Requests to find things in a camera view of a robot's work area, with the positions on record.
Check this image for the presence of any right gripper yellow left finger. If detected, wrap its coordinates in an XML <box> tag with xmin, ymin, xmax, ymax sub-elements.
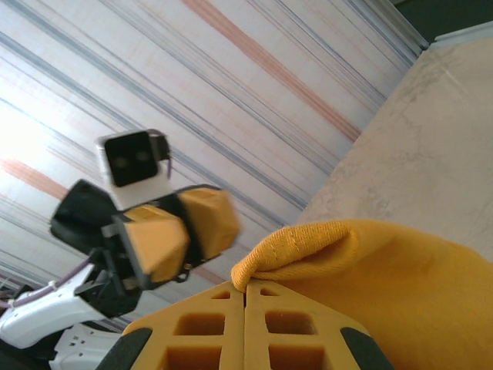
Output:
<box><xmin>102</xmin><ymin>280</ymin><xmax>247</xmax><ymax>370</ymax></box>

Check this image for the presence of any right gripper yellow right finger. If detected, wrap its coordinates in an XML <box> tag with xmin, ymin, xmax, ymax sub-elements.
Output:
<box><xmin>244</xmin><ymin>280</ymin><xmax>397</xmax><ymax>370</ymax></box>

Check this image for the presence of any yellow t-shirt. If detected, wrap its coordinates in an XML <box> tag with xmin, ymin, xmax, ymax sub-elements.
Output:
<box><xmin>230</xmin><ymin>218</ymin><xmax>493</xmax><ymax>370</ymax></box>

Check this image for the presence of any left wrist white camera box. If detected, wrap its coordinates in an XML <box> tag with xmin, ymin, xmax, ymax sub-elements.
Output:
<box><xmin>95</xmin><ymin>129</ymin><xmax>175</xmax><ymax>211</ymax></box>

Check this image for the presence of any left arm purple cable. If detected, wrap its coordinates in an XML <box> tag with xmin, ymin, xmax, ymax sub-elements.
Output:
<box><xmin>0</xmin><ymin>156</ymin><xmax>173</xmax><ymax>311</ymax></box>

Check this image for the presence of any aluminium table edge frame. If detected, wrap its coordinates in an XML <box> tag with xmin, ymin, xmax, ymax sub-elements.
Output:
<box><xmin>434</xmin><ymin>21</ymin><xmax>493</xmax><ymax>44</ymax></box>

